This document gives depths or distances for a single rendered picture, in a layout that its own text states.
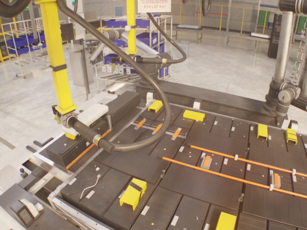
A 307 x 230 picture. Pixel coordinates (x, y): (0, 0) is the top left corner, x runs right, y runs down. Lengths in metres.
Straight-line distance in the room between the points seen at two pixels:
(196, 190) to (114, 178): 0.44
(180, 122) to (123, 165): 0.59
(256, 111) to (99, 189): 1.66
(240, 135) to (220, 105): 0.76
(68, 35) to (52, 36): 2.80
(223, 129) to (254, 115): 0.74
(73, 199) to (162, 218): 0.45
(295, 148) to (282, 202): 0.54
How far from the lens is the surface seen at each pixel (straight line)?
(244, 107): 2.15
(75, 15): 0.84
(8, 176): 1.63
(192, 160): 1.20
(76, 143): 1.23
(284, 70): 1.91
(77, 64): 5.07
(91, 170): 1.17
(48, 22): 0.84
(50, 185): 1.51
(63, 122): 0.97
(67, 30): 3.64
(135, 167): 1.13
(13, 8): 0.53
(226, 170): 1.19
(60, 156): 1.17
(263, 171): 1.27
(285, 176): 1.31
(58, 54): 0.86
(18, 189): 1.44
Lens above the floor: 1.82
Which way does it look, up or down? 30 degrees down
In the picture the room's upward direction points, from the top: straight up
